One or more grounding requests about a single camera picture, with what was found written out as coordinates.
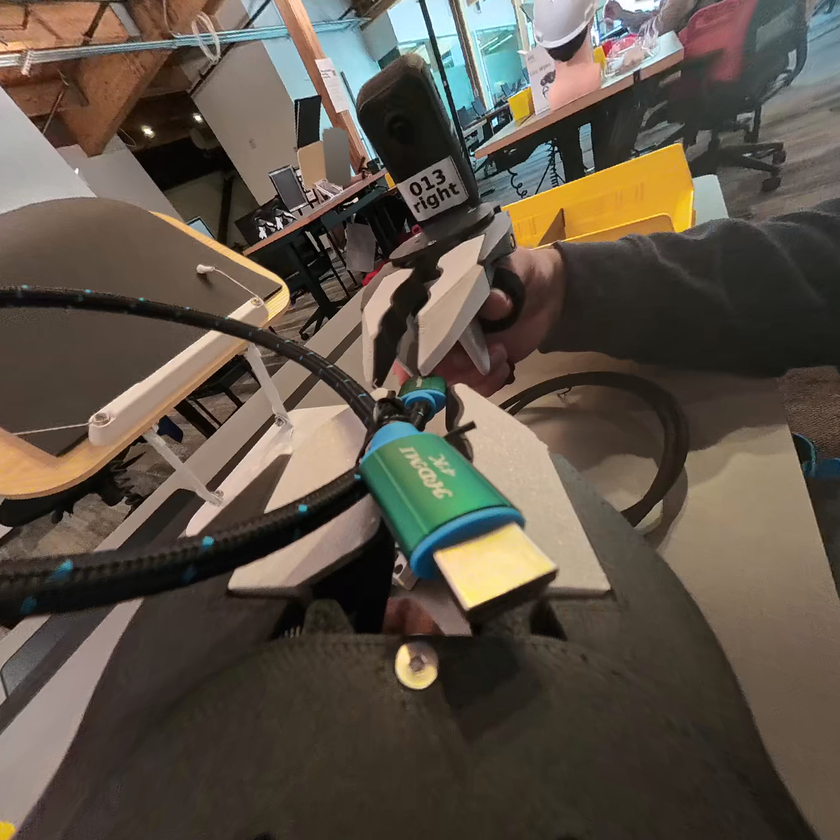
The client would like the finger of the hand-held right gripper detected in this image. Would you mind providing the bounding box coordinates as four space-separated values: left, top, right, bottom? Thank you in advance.
406 235 492 376
360 262 421 389

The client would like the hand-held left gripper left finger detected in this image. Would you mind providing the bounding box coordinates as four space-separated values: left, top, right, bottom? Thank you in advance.
227 403 395 598

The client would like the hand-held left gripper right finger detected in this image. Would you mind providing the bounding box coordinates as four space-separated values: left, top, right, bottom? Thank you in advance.
451 385 613 598

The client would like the looped braided HDMI cable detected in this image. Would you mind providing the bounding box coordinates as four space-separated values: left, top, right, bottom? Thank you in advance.
0 283 560 627

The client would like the black cable with silver plug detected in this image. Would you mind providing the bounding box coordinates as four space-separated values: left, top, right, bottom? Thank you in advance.
499 371 690 529

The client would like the person's right forearm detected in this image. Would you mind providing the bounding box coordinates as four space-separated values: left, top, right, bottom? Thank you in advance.
538 197 840 378

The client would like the person's right hand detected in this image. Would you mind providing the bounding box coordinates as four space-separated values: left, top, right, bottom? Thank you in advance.
436 243 570 398

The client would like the person's left hand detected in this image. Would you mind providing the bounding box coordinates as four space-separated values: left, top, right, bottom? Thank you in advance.
382 596 437 636

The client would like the grey hanging paper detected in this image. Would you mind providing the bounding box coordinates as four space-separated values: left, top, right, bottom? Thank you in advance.
344 222 375 273

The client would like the white folding stand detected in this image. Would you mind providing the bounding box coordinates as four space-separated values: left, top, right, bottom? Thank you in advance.
141 344 296 536

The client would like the long wooden desk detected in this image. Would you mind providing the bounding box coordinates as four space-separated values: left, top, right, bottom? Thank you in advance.
243 169 389 339
474 31 685 181

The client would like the grey monitor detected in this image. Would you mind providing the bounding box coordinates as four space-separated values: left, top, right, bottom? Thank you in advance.
268 164 307 212

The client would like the white sign card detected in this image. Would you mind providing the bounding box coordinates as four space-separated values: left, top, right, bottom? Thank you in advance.
528 46 559 116

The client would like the mannequin head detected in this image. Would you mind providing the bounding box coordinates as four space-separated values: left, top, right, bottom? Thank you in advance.
543 33 606 111

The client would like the black pole stand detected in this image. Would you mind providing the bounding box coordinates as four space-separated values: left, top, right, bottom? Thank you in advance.
419 0 476 165

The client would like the white paper sign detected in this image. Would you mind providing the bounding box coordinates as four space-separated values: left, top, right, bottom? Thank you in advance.
315 58 350 112

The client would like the wooden pillar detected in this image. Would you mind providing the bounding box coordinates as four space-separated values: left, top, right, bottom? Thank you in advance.
274 0 370 168

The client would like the white hard hat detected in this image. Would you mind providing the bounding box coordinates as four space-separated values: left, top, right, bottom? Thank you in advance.
530 0 599 48

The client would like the clear plastic bag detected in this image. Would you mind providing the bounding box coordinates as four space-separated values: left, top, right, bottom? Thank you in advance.
604 33 657 73

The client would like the blue plastic piece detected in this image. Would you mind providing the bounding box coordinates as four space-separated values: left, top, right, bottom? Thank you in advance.
793 433 840 480

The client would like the wooden-edged black board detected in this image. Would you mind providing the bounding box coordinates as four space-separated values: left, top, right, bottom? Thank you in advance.
0 197 291 503

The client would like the red jacket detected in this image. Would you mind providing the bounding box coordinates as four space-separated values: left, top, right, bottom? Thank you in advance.
679 0 762 76

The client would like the black office chair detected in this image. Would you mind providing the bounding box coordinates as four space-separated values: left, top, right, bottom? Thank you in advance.
679 0 809 193

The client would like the ceiling pipe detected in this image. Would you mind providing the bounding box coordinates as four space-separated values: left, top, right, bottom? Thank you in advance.
0 16 368 67

